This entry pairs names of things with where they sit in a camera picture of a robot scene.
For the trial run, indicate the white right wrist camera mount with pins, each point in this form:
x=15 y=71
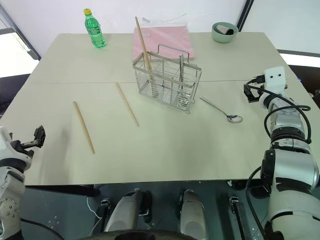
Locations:
x=275 y=80

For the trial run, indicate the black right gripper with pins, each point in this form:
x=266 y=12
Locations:
x=257 y=93

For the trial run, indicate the wooden chopstick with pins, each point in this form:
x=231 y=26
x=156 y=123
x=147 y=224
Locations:
x=143 y=40
x=127 y=104
x=83 y=127

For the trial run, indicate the grey ribbed cup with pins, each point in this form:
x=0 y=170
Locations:
x=225 y=29

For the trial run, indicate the green plastic bottle yellow cap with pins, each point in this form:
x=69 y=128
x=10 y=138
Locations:
x=95 y=32

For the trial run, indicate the clear plastic sleeve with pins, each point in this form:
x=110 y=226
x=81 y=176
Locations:
x=162 y=20

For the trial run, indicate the grey right robot leg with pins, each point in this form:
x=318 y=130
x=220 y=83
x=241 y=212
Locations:
x=191 y=215

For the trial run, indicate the metal spoon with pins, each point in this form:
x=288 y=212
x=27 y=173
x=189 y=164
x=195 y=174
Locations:
x=235 y=118

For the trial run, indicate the grey robot leg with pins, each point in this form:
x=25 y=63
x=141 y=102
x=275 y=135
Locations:
x=191 y=215
x=125 y=212

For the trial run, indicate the black table crossbar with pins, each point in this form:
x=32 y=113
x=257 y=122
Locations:
x=62 y=191

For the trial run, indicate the pale green bowl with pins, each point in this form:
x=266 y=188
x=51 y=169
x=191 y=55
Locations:
x=220 y=37

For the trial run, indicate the dark rounded robot torso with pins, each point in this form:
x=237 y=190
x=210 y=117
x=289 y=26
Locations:
x=140 y=235

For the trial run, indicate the black table leg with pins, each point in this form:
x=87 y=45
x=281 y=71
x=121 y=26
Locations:
x=238 y=215
x=106 y=212

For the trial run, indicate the grey left robot leg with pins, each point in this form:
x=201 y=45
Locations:
x=125 y=212

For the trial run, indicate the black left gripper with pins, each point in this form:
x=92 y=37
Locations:
x=22 y=145

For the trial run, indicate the pink document folder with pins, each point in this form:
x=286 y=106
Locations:
x=165 y=37

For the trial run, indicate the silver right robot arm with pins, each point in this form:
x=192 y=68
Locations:
x=290 y=170

